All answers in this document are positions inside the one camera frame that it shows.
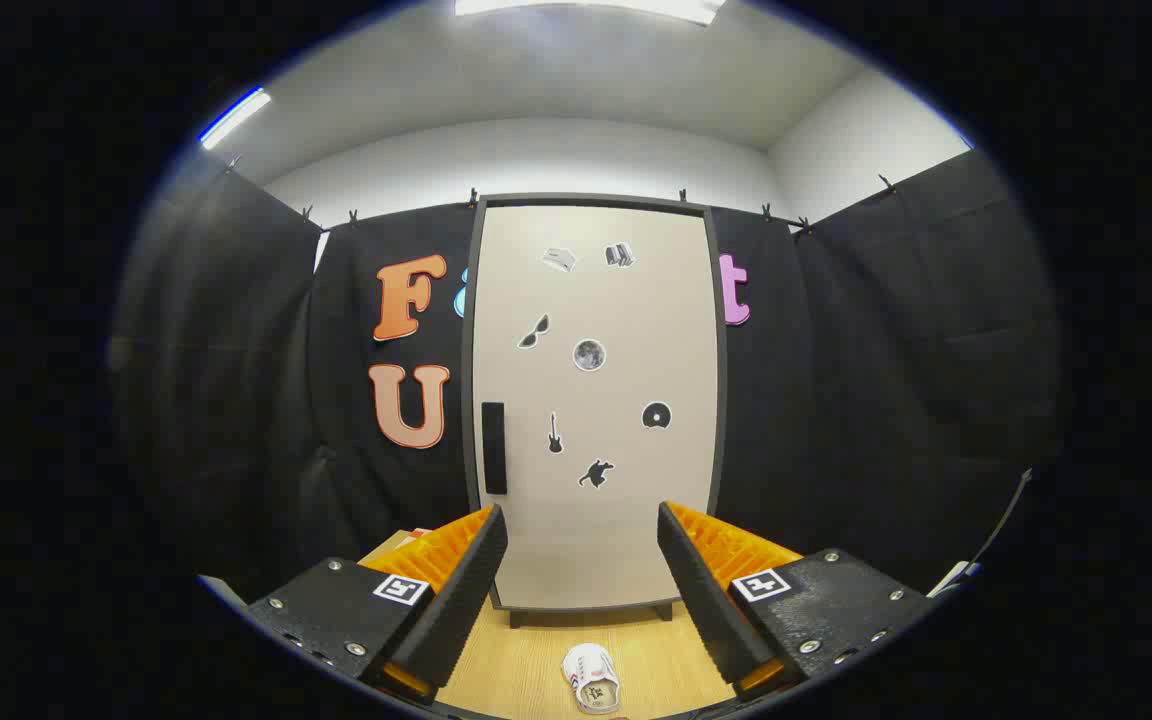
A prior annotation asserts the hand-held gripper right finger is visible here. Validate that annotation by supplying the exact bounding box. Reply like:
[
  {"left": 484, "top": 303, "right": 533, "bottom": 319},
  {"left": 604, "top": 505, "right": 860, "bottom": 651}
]
[{"left": 658, "top": 501, "right": 937, "bottom": 701}]

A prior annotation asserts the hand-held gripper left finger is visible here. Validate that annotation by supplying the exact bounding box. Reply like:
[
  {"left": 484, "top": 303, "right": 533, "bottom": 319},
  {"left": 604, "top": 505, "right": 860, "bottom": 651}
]
[{"left": 248, "top": 504, "right": 509, "bottom": 703}]

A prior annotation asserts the white shoe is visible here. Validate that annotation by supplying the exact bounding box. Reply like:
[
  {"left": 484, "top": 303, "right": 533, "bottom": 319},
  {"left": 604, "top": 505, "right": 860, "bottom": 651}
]
[{"left": 562, "top": 643, "right": 622, "bottom": 715}]

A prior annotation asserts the black door handle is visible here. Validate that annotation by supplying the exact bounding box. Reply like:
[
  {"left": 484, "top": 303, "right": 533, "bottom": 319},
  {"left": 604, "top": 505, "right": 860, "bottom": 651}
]
[{"left": 482, "top": 402, "right": 507, "bottom": 496}]

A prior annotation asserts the beige shoe cabinet door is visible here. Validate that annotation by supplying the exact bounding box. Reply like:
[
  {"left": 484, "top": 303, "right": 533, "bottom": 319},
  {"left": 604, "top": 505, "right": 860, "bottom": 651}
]
[{"left": 473, "top": 205, "right": 719, "bottom": 611}]

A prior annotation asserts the grey shoe cabinet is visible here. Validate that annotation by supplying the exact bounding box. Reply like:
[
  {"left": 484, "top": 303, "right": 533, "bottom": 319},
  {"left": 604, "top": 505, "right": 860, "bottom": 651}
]
[{"left": 461, "top": 193, "right": 729, "bottom": 626}]

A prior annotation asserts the row of black cloth clips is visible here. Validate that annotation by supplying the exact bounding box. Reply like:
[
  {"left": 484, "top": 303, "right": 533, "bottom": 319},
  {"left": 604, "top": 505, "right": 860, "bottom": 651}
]
[{"left": 226, "top": 155, "right": 897, "bottom": 233}]

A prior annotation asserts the ceiling strip light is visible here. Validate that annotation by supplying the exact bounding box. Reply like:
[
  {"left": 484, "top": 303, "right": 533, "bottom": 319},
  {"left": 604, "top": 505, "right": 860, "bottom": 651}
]
[{"left": 199, "top": 87, "right": 272, "bottom": 151}]

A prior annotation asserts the ceiling light panel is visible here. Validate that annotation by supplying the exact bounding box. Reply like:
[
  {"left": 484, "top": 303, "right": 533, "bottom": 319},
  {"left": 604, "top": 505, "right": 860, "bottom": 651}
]
[{"left": 454, "top": 0, "right": 727, "bottom": 26}]

